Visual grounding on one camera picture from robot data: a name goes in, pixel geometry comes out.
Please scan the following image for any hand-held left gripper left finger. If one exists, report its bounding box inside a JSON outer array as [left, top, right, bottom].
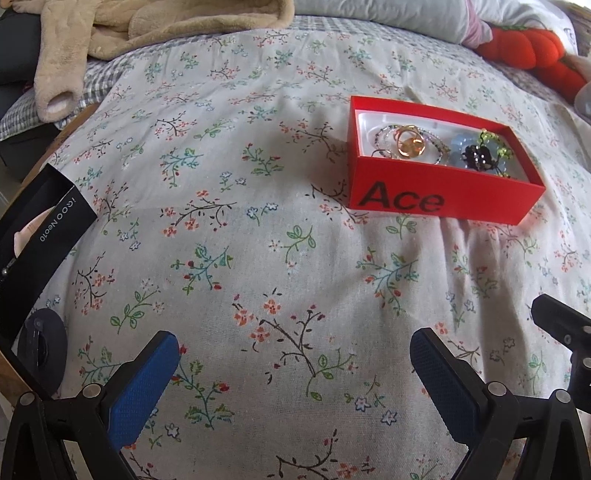
[[0, 330, 181, 480]]

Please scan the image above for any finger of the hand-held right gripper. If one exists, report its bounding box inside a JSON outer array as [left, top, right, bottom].
[[531, 294, 591, 411]]

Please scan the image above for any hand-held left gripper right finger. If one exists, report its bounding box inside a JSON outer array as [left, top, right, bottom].
[[410, 328, 591, 480]]

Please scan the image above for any red cardboard box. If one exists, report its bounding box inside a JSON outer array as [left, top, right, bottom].
[[347, 95, 546, 225]]

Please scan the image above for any dark blue jewelled brooch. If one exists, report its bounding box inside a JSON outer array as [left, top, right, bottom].
[[462, 144, 498, 171]]

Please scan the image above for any green bead black cord bracelet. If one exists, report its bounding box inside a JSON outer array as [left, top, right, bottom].
[[478, 129, 513, 178]]

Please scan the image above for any gold ring pale stone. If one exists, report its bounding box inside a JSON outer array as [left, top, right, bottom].
[[394, 126, 428, 160]]

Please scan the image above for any thin multicolour seed bead bracelet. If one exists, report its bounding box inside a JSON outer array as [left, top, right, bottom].
[[372, 124, 435, 160]]

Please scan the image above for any dark blue round object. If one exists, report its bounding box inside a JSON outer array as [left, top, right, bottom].
[[18, 309, 68, 398]]

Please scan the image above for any black cardboard box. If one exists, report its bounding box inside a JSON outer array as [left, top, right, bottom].
[[0, 162, 99, 342]]

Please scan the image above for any floral bedsheet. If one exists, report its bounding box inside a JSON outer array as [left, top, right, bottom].
[[14, 28, 591, 480]]

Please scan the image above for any orange pumpkin plush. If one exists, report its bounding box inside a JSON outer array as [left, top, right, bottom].
[[475, 25, 589, 100]]

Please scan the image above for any pink cloth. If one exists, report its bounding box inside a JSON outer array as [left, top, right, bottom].
[[462, 0, 497, 49]]

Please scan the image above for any white printed pillow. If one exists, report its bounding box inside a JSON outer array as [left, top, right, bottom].
[[485, 0, 578, 33]]

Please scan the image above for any grey white pillow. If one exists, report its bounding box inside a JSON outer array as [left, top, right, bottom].
[[295, 0, 472, 44]]

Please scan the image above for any beige plush robe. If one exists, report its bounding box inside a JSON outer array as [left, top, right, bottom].
[[11, 0, 296, 123]]

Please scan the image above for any dark grey cushion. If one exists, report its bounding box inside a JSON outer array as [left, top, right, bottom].
[[0, 14, 42, 84]]

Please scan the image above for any silver crystal bracelet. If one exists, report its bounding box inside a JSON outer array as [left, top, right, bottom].
[[427, 131, 453, 167]]

